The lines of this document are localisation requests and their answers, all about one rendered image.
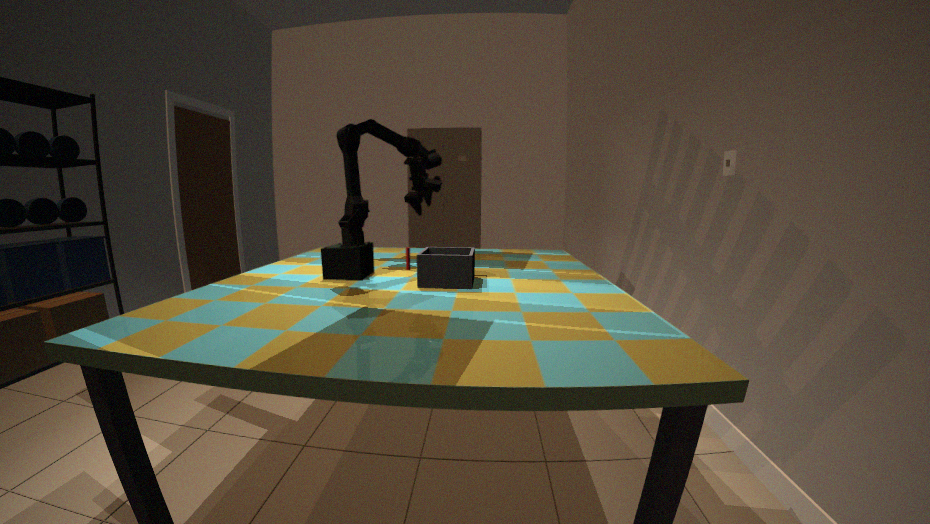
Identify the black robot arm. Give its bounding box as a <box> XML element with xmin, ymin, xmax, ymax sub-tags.
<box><xmin>337</xmin><ymin>119</ymin><xmax>442</xmax><ymax>246</ymax></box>

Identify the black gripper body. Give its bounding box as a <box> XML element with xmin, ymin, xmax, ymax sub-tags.
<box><xmin>404</xmin><ymin>173</ymin><xmax>429</xmax><ymax>203</ymax></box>

